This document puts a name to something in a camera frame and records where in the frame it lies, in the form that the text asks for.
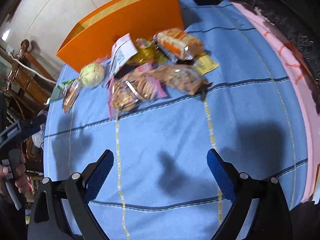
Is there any round yellow-green cake packet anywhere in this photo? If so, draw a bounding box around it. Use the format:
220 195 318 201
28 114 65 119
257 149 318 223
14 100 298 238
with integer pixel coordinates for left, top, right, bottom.
79 63 105 88

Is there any person's left hand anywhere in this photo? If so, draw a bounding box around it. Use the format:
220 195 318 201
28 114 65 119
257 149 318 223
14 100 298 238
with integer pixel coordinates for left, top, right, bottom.
0 153 29 203

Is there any pink cookie bag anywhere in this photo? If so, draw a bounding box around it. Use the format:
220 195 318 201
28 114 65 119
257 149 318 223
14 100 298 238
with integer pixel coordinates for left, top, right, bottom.
108 62 167 119

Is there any small yellow sachet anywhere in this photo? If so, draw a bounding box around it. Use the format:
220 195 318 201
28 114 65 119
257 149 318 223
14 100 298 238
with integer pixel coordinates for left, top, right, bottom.
194 53 219 75

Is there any green snack packet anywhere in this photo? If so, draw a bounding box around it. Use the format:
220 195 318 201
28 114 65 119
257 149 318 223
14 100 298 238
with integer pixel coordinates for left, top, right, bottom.
44 79 75 105

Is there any white pink snack packet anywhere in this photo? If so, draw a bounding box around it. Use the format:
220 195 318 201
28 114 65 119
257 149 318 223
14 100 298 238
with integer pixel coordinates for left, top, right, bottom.
106 33 138 85

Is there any dark carved wooden sofa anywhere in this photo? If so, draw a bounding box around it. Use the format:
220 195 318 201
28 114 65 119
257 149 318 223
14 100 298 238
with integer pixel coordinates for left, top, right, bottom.
194 0 319 83

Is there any brown biscuit bag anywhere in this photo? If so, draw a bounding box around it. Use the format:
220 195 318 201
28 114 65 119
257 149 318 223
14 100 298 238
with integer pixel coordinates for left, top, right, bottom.
145 64 211 95

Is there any carved wooden chair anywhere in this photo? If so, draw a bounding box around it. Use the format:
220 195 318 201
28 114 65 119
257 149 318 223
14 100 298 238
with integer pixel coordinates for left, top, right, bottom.
4 39 56 119

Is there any orange rice cracker packet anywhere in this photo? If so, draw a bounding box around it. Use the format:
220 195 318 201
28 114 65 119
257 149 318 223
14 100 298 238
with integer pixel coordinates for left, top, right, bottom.
62 79 82 113

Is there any snickers chocolate bar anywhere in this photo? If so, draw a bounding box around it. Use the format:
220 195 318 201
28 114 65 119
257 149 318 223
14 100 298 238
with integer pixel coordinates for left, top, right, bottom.
114 63 139 79

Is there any pink cushion cover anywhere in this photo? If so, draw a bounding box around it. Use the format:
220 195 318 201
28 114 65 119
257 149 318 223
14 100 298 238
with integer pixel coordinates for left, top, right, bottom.
232 2 319 204

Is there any orange cardboard box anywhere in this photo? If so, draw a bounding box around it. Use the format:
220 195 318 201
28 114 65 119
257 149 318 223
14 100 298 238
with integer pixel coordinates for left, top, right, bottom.
56 0 184 72

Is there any white power cable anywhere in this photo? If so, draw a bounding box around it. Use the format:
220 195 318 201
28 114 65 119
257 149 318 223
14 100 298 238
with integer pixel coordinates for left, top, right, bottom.
8 52 57 84

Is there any blue tablecloth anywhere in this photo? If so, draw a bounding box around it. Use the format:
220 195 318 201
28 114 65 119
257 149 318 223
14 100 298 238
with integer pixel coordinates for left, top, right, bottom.
43 0 308 239

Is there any orange white pastry packet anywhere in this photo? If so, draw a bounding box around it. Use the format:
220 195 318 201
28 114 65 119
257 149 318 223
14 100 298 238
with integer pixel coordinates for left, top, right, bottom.
153 28 204 61

